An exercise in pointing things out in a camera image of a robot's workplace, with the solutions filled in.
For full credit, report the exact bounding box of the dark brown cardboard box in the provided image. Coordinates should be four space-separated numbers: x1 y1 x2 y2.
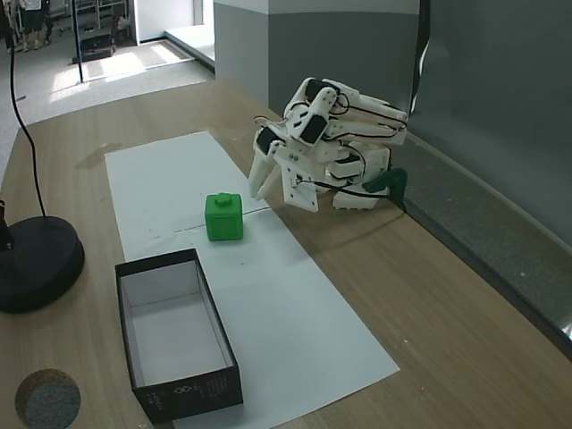
114 248 245 426

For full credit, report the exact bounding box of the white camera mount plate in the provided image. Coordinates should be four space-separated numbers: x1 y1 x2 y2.
280 154 321 215

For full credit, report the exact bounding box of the black round stand base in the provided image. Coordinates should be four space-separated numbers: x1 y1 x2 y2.
0 199 86 315

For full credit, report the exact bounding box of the green cube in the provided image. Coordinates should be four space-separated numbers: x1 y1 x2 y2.
204 191 246 243

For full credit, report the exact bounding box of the green table clamp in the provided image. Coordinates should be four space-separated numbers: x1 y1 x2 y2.
361 167 410 209

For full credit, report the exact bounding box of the person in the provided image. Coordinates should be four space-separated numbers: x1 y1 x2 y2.
17 0 51 53

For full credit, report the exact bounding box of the white paper sheet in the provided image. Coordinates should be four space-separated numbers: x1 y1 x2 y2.
122 206 401 426
105 130 272 248

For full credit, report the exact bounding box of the black stand cable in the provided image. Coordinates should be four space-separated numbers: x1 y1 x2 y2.
5 0 48 220

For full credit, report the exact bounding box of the round table cable hole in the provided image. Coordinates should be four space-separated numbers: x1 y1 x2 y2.
13 368 83 429

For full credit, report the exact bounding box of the black vertical pole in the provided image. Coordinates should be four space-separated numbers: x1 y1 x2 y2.
73 0 86 84

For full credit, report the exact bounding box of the black hanging strip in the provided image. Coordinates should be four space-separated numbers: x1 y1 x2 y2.
408 0 433 115

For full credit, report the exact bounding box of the black case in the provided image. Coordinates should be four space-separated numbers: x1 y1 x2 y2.
79 30 114 63

